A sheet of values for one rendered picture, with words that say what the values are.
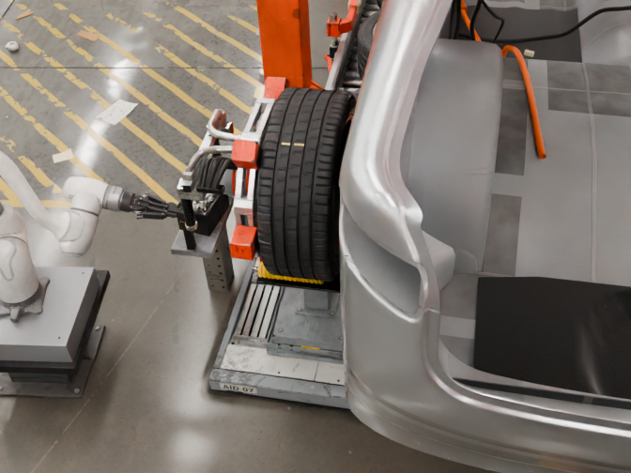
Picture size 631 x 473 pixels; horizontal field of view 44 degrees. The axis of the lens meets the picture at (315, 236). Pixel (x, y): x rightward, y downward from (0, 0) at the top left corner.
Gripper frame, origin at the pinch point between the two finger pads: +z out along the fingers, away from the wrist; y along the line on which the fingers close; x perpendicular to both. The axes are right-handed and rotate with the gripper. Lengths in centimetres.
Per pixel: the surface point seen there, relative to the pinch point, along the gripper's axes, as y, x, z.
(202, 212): 17.6, 14.0, 7.6
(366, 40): 158, 3, 63
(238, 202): -21.9, -34.1, 21.9
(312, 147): -14, -56, 40
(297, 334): -15, 34, 55
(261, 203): -26, -40, 29
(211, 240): 11.7, 22.4, 13.7
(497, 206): -19, -56, 100
